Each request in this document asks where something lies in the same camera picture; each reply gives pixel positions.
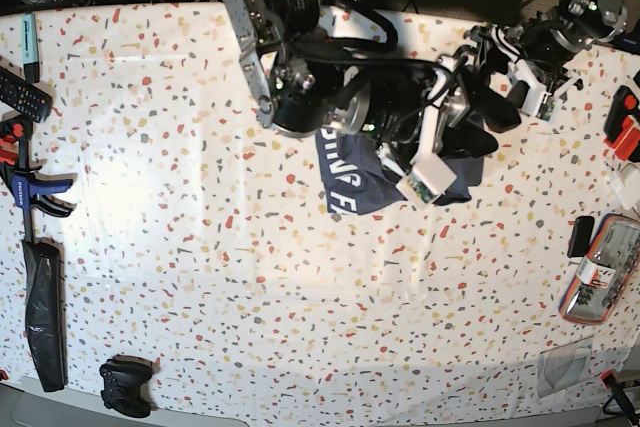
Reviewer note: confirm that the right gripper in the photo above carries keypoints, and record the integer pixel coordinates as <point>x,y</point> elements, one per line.
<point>466,140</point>

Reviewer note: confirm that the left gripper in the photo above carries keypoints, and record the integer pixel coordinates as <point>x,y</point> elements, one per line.
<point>533,57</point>

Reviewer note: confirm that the blue T-shirt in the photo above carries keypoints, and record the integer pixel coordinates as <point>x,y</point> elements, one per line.
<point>356,183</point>

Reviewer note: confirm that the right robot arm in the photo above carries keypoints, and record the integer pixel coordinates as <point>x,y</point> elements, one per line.
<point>387,128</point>

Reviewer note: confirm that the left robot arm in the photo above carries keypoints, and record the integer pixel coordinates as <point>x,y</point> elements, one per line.
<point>592,20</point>

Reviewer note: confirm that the red and black tool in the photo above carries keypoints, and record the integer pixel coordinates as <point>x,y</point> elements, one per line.
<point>621,127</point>

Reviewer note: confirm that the white adapter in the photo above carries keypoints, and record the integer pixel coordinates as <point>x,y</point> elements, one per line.
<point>624,184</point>

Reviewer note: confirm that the small black box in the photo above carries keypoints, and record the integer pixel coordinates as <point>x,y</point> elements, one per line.
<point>580,239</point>

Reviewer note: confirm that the transparent pencil case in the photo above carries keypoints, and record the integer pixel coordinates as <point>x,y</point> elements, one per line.
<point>603,273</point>

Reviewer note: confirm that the clear plastic sleeve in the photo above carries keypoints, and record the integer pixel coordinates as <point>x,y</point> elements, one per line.
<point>564,367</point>

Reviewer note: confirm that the black game controller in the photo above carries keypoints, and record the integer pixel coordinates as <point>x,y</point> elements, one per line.
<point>122,384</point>

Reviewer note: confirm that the black remote control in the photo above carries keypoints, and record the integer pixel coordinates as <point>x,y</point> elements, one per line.
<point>25,98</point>

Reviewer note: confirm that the mint highlighter pen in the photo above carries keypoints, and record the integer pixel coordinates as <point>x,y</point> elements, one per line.
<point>30,54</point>

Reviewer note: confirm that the blue bar clamp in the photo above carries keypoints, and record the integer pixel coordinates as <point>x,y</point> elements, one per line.
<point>27,189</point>

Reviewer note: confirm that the black plastic bag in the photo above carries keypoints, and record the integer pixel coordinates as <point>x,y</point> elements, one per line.
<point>43,314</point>

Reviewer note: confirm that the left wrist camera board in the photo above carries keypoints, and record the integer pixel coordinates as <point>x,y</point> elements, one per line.
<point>546,110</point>

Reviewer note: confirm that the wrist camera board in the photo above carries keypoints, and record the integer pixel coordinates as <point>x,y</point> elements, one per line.
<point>546,110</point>
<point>416,192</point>

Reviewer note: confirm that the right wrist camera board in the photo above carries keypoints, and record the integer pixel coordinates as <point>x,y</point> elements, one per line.
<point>416,192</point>

